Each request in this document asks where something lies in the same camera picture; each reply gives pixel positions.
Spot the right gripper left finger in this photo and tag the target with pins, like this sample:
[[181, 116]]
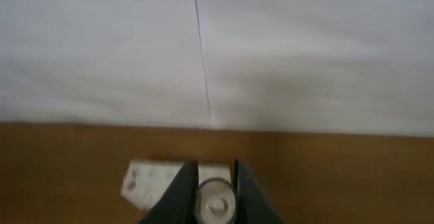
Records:
[[179, 200]]

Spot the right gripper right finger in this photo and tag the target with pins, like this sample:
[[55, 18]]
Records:
[[249, 203]]

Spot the white test tube rack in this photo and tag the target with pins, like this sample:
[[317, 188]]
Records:
[[149, 183]]

